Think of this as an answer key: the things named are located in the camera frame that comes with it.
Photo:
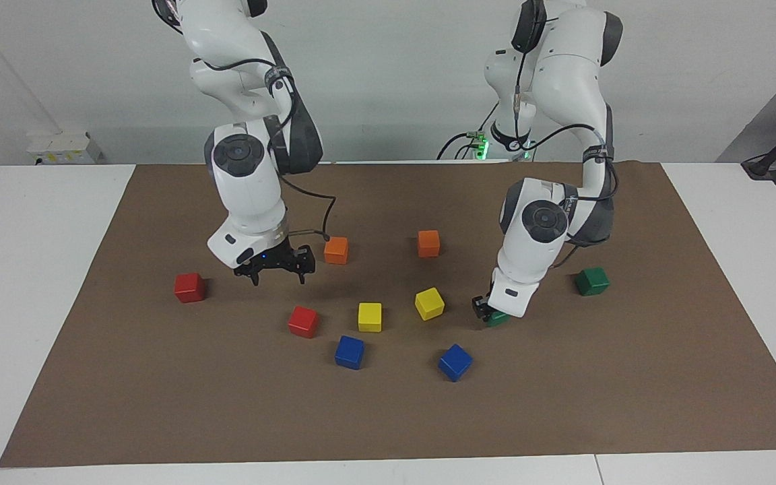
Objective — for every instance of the red wooden cube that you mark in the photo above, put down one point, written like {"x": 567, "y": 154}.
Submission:
{"x": 189, "y": 288}
{"x": 303, "y": 322}

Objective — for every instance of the yellow wooden cube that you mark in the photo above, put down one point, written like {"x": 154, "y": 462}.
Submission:
{"x": 370, "y": 317}
{"x": 430, "y": 304}

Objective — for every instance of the blue wooden cube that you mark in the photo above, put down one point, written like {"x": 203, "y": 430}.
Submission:
{"x": 349, "y": 352}
{"x": 455, "y": 362}

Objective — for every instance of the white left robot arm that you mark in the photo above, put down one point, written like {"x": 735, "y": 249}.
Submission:
{"x": 536, "y": 256}

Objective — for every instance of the orange wooden cube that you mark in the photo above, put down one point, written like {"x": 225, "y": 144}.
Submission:
{"x": 336, "y": 250}
{"x": 428, "y": 244}

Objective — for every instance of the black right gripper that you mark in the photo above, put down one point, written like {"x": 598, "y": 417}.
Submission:
{"x": 280, "y": 257}

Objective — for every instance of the brown paper table mat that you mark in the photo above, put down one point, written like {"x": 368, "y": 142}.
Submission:
{"x": 226, "y": 404}

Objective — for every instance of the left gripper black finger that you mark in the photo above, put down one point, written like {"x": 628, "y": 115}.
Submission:
{"x": 482, "y": 310}

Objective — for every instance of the green-lit controller device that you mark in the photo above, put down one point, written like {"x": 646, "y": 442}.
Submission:
{"x": 481, "y": 143}

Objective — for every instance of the white electrical box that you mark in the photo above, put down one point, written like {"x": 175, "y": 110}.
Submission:
{"x": 65, "y": 145}

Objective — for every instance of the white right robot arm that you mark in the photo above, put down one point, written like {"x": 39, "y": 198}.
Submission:
{"x": 246, "y": 195}

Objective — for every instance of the green wooden cube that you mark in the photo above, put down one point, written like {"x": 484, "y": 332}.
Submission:
{"x": 592, "y": 281}
{"x": 499, "y": 320}

